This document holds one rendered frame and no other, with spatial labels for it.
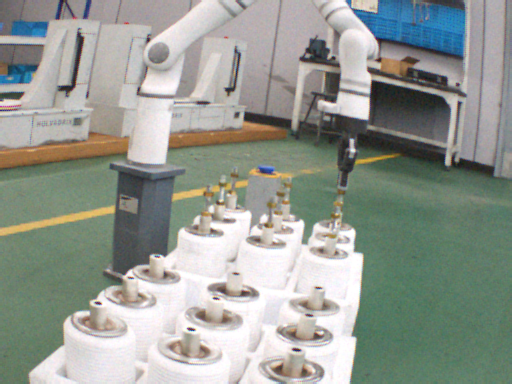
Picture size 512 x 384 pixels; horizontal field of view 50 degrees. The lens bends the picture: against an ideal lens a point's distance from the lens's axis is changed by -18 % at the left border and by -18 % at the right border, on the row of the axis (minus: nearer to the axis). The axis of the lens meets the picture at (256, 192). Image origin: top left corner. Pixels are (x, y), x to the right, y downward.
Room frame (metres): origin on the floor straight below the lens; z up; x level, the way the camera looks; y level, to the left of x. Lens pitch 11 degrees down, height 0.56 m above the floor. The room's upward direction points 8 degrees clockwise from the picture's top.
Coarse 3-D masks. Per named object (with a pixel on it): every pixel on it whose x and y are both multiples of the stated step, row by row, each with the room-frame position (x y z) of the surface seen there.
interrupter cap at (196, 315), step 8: (192, 312) 0.77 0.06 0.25; (200, 312) 0.77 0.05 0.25; (224, 312) 0.79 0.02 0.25; (232, 312) 0.79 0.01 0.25; (192, 320) 0.74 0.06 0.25; (200, 320) 0.74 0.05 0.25; (224, 320) 0.76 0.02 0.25; (232, 320) 0.76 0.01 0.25; (240, 320) 0.76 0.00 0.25; (208, 328) 0.73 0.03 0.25; (216, 328) 0.73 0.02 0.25; (224, 328) 0.73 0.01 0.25; (232, 328) 0.73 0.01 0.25
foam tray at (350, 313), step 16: (176, 256) 1.24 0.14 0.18; (352, 256) 1.43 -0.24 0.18; (352, 272) 1.30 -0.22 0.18; (192, 288) 1.12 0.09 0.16; (256, 288) 1.12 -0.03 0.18; (288, 288) 1.14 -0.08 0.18; (352, 288) 1.18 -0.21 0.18; (192, 304) 1.12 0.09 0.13; (272, 304) 1.10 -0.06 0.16; (352, 304) 1.09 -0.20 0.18; (272, 320) 1.10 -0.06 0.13; (352, 320) 1.08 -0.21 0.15
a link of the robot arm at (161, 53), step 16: (208, 0) 1.50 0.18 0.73; (224, 0) 1.49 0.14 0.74; (192, 16) 1.50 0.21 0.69; (208, 16) 1.50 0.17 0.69; (224, 16) 1.50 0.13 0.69; (176, 32) 1.50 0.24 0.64; (192, 32) 1.50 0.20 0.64; (208, 32) 1.52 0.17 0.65; (160, 48) 1.50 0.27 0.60; (176, 48) 1.50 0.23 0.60; (160, 64) 1.50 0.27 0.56
